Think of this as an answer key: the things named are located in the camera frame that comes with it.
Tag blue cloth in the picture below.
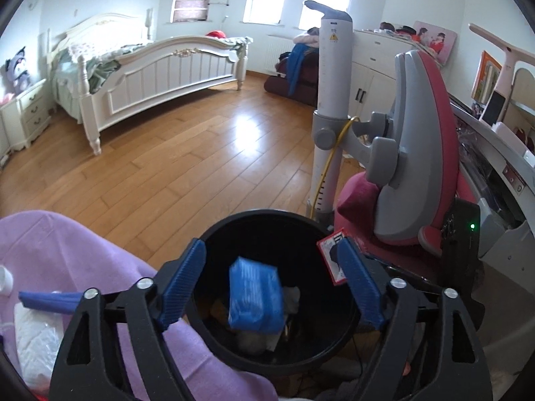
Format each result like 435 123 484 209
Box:
287 44 312 97

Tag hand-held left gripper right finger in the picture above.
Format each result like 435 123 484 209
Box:
336 237 494 401

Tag cream nightstand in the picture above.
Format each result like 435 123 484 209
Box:
0 79 53 153

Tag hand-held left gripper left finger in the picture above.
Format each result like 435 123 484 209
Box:
49 238 207 401

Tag white cabinet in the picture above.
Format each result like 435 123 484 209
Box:
351 28 423 113

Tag blue packet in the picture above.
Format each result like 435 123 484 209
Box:
228 257 286 335

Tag purple plush toy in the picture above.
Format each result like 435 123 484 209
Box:
4 48 33 96

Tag pink photo frame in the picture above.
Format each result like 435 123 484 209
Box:
412 20 457 65

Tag dark armchair with clothes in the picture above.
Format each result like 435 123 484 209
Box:
264 27 320 107

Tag cream wooden bed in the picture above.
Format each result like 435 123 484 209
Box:
45 12 254 156

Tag yellow cable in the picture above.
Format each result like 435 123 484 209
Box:
307 116 360 220

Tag white bottle cap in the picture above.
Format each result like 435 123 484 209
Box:
0 265 15 295

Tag black tablet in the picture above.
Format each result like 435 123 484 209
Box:
483 91 506 126

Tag white tissue packet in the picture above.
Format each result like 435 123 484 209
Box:
14 303 65 389

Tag orange books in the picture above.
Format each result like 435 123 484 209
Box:
471 50 502 105

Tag floral pillow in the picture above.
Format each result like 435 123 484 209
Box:
67 44 99 61

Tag pink grey chair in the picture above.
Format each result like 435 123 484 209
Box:
313 49 475 301

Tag blue plastic wrapper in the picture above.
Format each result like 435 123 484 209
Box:
19 290 84 315

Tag green bedding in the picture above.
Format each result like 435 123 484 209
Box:
54 44 122 120

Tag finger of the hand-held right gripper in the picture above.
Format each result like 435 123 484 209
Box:
329 244 446 295

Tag red white packet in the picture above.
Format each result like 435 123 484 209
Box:
316 228 348 285

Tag grey white desk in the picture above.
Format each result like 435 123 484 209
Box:
449 92 535 260

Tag black trash bin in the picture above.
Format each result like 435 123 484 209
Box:
185 210 362 374

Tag white upright appliance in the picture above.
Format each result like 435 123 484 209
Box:
304 0 356 220

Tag white radiator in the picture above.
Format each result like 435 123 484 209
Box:
265 33 299 77

